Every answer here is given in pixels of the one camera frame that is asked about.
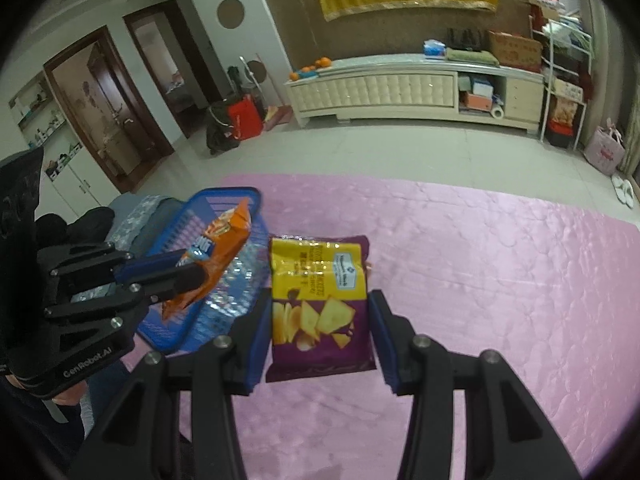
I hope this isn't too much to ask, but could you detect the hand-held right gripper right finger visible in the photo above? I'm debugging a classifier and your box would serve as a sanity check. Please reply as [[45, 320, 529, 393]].
[[367, 289, 583, 480]]

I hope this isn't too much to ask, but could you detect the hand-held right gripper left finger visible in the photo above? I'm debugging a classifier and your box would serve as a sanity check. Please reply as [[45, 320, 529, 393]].
[[75, 301, 274, 480]]

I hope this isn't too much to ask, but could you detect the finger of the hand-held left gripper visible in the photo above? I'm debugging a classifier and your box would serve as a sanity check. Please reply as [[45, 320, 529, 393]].
[[37, 241, 191, 286], [42, 263, 209, 322]]

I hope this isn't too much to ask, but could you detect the blue plastic mesh basket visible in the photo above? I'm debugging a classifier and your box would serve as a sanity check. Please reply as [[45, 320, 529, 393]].
[[137, 187, 273, 353]]

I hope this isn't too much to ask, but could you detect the orange snack packet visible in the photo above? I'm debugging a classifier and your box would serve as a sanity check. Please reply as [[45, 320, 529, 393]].
[[161, 197, 252, 322]]

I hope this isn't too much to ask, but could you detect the purple yellow chips bag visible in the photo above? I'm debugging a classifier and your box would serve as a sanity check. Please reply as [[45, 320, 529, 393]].
[[265, 234, 377, 383]]

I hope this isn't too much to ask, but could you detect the person's left forearm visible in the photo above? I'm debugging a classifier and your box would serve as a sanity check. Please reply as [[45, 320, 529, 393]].
[[0, 375, 96, 480]]

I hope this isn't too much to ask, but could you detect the person's left hand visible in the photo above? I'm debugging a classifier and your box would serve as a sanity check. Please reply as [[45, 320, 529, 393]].
[[50, 385, 84, 407]]

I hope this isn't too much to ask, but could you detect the grey printed cloth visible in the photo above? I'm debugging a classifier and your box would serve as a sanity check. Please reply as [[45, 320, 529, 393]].
[[102, 192, 186, 256]]

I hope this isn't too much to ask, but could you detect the dark cloth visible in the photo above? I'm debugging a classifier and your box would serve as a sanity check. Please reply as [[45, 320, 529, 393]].
[[35, 207, 117, 251]]

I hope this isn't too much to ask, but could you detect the pink quilted blanket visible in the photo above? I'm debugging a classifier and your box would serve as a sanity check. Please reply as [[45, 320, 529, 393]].
[[120, 172, 640, 480]]

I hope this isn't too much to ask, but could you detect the black bag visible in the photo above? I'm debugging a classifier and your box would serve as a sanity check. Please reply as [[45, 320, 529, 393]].
[[206, 101, 241, 156]]

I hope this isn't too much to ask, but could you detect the dark wooden door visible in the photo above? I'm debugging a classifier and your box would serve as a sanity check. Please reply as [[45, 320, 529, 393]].
[[44, 25, 176, 194]]

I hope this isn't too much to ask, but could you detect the red shopping bag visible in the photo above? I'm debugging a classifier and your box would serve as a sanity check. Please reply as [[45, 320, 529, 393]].
[[227, 96, 265, 141]]

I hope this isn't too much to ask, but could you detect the magenta flat box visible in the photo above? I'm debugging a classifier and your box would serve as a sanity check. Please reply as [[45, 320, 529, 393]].
[[264, 105, 293, 131]]

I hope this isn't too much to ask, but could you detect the white tufted media cabinet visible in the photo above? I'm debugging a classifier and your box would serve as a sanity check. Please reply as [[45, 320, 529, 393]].
[[285, 52, 546, 136]]

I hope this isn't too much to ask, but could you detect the red printed bag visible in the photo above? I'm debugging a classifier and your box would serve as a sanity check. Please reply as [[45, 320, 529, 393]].
[[545, 97, 576, 148]]

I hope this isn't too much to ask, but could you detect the pink tote bag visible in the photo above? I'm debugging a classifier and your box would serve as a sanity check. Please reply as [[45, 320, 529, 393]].
[[584, 119, 626, 177]]

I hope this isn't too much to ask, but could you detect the white metal storage rack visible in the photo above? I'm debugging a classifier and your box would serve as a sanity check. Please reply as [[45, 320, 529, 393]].
[[529, 17, 596, 150]]

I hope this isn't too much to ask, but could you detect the green folded cloth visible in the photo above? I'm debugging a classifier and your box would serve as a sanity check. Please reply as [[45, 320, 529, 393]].
[[445, 47, 501, 67]]

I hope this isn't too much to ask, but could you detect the brown cardboard box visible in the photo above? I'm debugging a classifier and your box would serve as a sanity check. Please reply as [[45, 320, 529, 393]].
[[486, 30, 543, 72]]

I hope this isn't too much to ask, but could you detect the patterned beige curtain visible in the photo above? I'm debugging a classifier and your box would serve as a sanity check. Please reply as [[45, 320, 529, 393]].
[[597, 0, 640, 176]]

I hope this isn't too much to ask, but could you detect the red white box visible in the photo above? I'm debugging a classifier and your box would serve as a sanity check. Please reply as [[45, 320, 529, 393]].
[[527, 0, 566, 21]]

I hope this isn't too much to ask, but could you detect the white wall cupboard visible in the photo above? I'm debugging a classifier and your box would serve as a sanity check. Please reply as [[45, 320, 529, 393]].
[[7, 71, 106, 211]]

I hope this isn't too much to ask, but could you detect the dark wooden doorway frame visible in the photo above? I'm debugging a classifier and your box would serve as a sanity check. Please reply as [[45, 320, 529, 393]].
[[123, 0, 221, 139]]

